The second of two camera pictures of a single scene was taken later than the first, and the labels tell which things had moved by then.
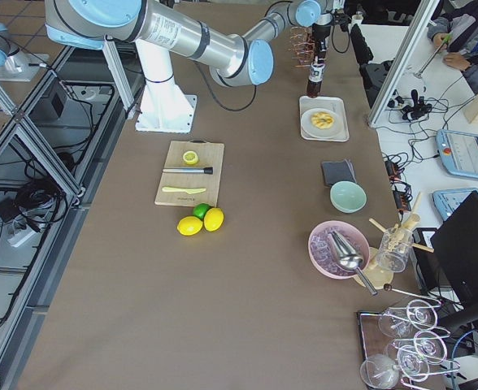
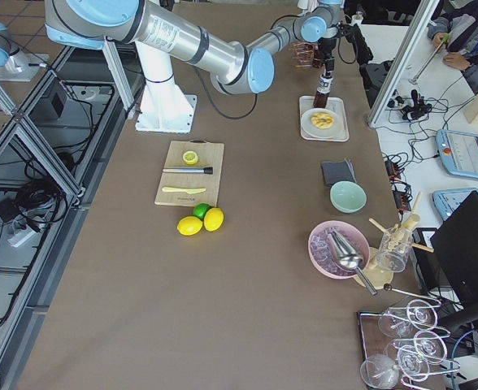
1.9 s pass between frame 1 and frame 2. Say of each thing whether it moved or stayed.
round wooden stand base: stayed
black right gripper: moved
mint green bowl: stayed
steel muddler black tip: stayed
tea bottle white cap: moved
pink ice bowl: stayed
